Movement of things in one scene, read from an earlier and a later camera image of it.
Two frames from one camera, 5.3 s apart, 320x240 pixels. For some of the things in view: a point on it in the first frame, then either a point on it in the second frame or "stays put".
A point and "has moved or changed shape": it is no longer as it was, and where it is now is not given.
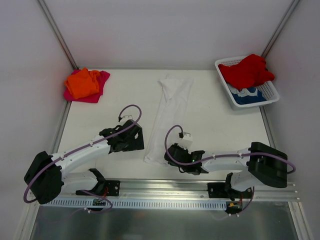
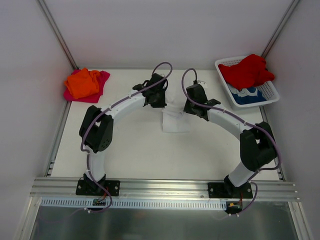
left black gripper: x=136 y=137 → x=157 y=99
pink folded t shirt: x=93 y=98 stays put
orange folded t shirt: x=83 y=83 stays put
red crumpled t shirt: x=251 y=71 stays put
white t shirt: x=177 y=90 has moved or changed shape
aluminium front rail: x=143 y=190 stays put
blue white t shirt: x=246 y=95 stays put
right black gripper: x=172 y=155 → x=194 y=110
